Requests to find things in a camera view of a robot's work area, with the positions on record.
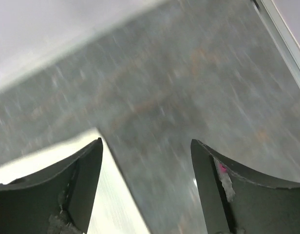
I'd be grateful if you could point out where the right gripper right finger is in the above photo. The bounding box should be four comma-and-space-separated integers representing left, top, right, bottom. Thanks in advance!
190, 139, 300, 234

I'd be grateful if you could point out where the white cloth napkin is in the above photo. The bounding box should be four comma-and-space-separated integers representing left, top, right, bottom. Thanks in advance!
0, 128, 150, 234

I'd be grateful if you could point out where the right aluminium frame post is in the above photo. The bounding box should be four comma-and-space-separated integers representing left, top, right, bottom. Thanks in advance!
252, 0, 300, 88

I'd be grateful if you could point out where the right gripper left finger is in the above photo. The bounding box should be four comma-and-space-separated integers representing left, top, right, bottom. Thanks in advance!
0, 138, 103, 234

